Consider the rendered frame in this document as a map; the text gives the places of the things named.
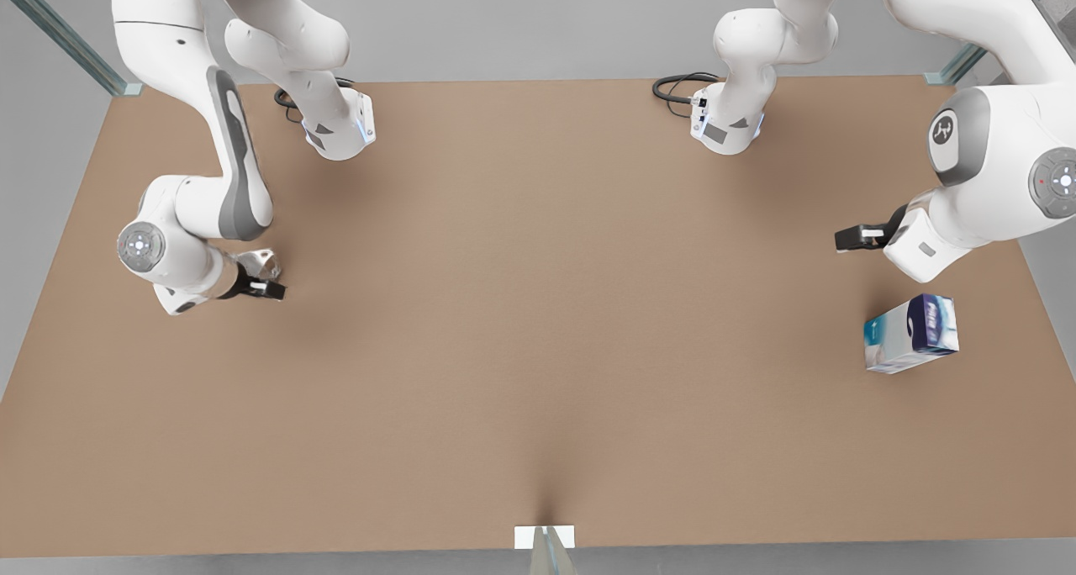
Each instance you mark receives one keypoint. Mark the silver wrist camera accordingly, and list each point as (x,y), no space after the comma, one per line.
(261,264)

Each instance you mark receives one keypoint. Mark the silver frame post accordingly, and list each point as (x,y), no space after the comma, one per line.
(983,41)
(59,33)
(546,545)

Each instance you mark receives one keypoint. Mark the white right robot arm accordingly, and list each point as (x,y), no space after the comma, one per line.
(168,45)

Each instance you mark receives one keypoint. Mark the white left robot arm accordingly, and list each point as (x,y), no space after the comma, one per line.
(1000,163)

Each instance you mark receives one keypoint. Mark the blue and white printed box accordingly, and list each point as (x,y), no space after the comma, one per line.
(912,333)

